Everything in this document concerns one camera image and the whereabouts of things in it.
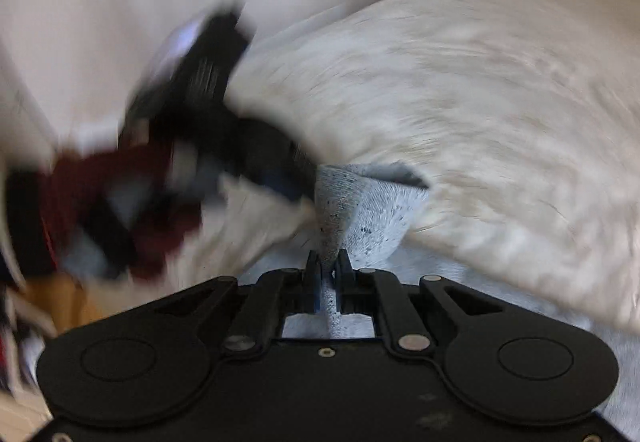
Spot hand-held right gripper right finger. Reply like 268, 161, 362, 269
334, 248, 506, 354

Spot grey pants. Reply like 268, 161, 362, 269
240, 163, 640, 442

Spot white embroidered bedspread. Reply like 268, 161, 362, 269
200, 0, 640, 338

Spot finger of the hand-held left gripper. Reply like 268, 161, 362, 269
222, 115, 321, 203

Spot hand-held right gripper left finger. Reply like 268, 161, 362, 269
150, 249, 323, 355

